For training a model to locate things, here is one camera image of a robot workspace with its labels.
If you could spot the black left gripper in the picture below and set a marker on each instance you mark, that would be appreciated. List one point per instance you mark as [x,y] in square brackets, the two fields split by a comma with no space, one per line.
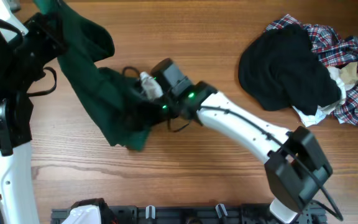
[39,27]

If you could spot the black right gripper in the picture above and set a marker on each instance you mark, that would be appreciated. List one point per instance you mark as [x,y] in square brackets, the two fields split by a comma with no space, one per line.
[143,106]

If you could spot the dark green skirt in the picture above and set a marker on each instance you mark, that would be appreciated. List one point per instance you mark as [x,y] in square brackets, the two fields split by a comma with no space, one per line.
[106,95]

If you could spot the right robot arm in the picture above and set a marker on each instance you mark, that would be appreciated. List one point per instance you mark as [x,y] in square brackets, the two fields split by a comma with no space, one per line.
[294,162]

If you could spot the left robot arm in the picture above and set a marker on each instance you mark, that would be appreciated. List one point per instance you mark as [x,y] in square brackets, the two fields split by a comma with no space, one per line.
[17,199]

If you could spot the black garment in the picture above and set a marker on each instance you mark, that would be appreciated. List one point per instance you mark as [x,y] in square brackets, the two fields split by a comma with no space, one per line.
[280,70]

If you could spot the white garment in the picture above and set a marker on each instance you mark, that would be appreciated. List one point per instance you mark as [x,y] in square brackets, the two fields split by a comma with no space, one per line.
[322,112]

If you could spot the beige garment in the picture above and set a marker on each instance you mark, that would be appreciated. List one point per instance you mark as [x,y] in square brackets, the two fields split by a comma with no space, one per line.
[349,74]

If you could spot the red plaid shirt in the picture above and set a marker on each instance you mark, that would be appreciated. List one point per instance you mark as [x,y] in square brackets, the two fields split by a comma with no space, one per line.
[332,51]

